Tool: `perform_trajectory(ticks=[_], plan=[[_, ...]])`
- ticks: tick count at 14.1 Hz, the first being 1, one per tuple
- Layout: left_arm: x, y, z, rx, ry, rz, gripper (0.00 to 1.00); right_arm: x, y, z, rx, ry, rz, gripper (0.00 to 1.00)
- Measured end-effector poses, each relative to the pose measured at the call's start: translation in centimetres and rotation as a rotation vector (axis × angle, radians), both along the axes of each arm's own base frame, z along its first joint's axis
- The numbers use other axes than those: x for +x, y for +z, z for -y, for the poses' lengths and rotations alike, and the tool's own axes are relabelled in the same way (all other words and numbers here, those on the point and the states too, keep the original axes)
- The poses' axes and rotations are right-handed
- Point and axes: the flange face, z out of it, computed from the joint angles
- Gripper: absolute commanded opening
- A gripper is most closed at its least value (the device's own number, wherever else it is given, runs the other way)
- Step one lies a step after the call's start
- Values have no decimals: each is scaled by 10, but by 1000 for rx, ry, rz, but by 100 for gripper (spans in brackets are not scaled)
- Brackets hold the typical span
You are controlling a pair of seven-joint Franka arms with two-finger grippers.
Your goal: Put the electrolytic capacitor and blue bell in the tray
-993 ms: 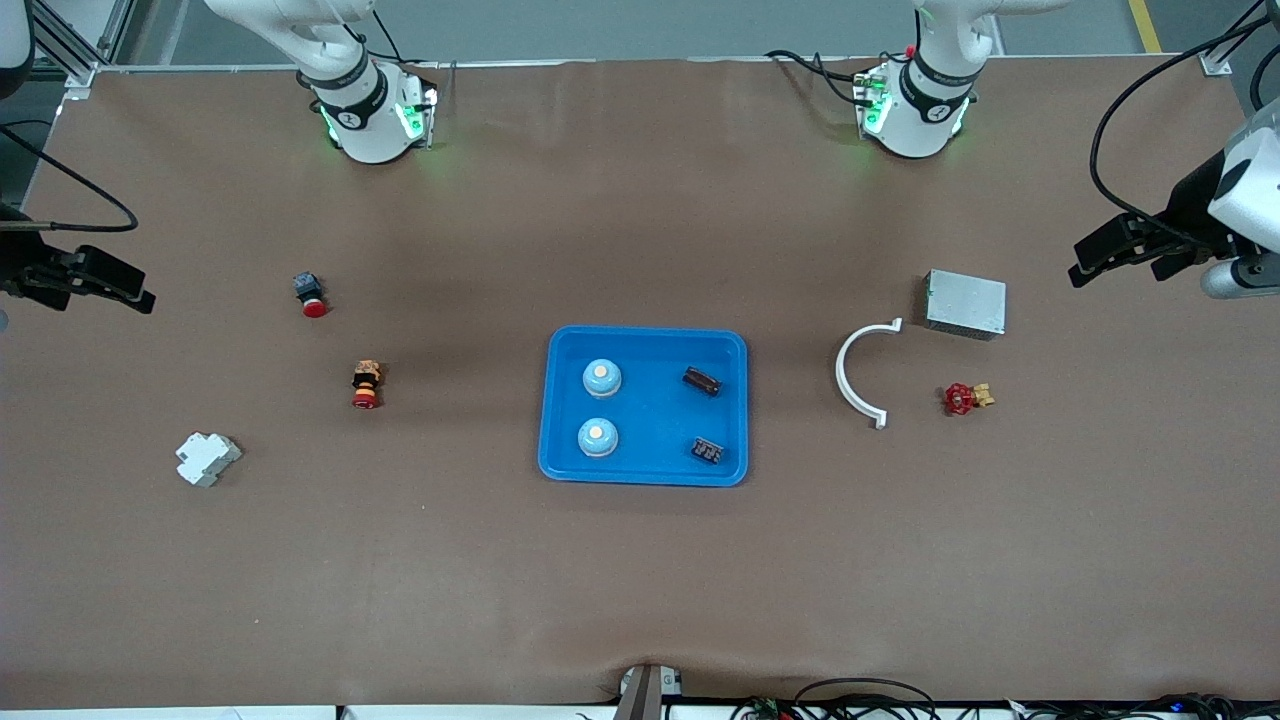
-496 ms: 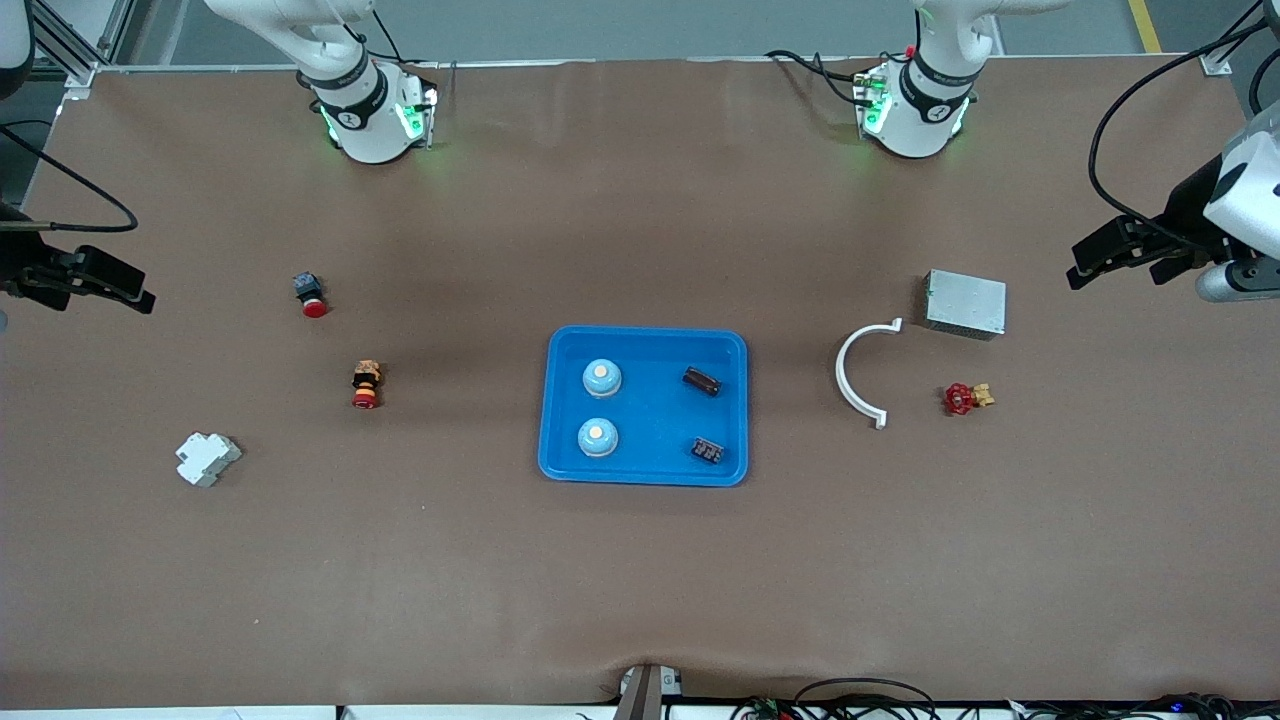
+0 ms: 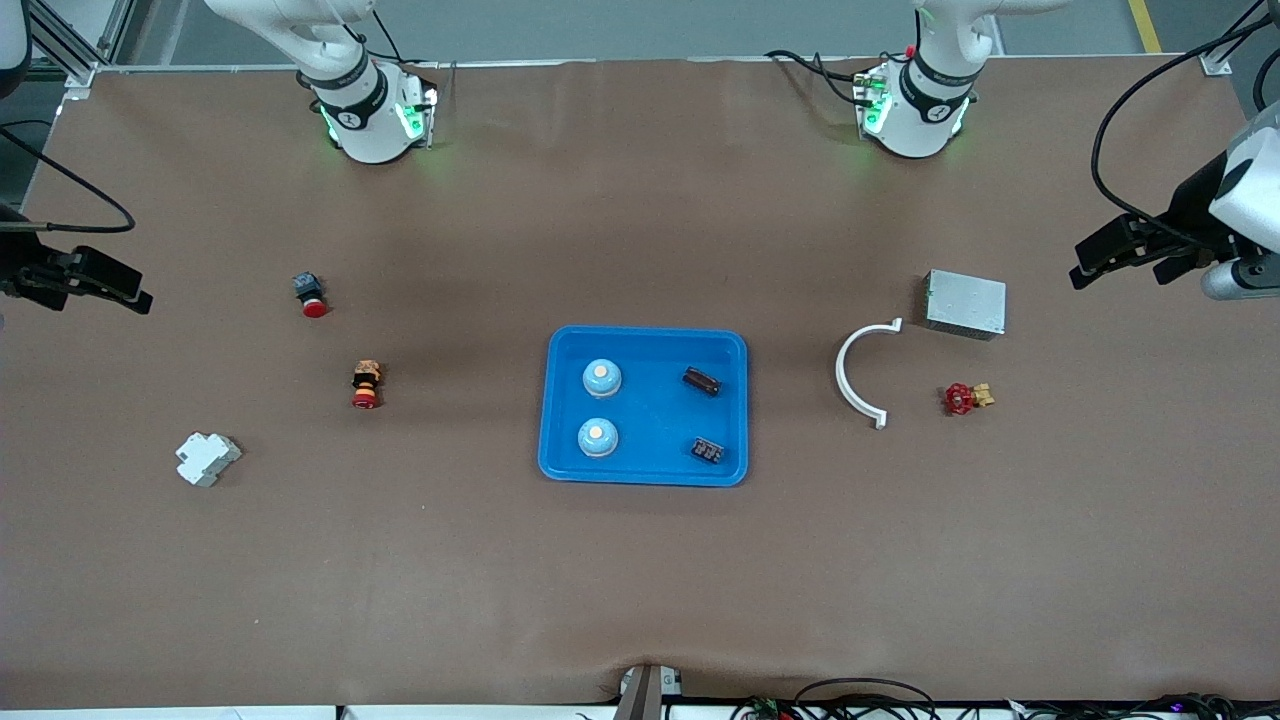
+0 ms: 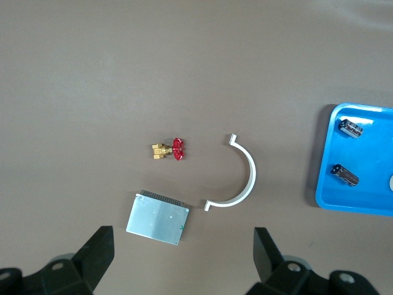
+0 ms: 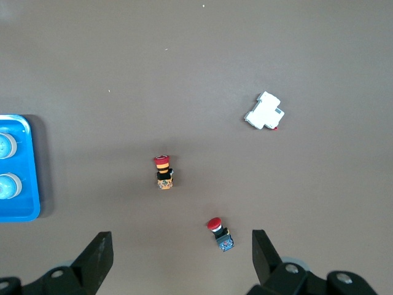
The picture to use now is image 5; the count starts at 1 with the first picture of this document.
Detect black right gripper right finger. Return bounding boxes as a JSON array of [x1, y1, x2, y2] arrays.
[[247, 229, 379, 295]]

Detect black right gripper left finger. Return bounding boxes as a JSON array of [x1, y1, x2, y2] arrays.
[[0, 231, 114, 295]]

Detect blue desk bell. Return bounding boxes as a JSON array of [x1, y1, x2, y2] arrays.
[[0, 172, 23, 200], [0, 132, 17, 160]]

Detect blue plastic tray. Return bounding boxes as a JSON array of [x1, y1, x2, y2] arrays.
[[0, 114, 41, 223]]

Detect red pushbutton black base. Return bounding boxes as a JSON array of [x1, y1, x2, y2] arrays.
[[206, 217, 236, 253]]

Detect red emergency stop orange base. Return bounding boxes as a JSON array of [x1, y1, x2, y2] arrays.
[[153, 155, 175, 191]]

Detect white circuit breaker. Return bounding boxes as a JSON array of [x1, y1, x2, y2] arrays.
[[244, 90, 286, 131]]

